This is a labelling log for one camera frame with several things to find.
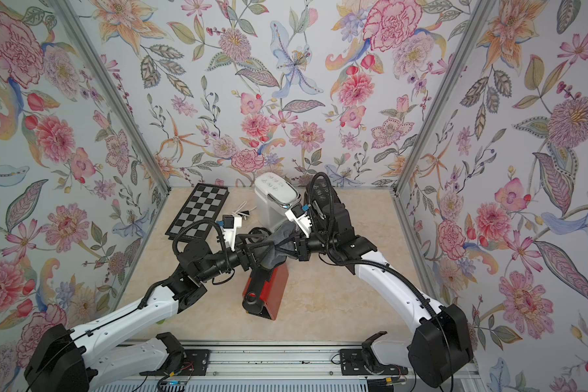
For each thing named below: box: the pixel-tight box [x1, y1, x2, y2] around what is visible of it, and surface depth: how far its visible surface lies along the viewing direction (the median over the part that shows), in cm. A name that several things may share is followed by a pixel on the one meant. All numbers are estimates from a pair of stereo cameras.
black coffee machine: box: [303, 177, 349, 230], surface depth 62 cm
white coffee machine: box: [253, 172, 302, 232], surface depth 92 cm
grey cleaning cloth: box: [246, 220, 299, 269], surface depth 68 cm
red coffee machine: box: [241, 261, 290, 321], surface depth 73 cm
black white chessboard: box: [164, 182, 230, 240], surface depth 112 cm
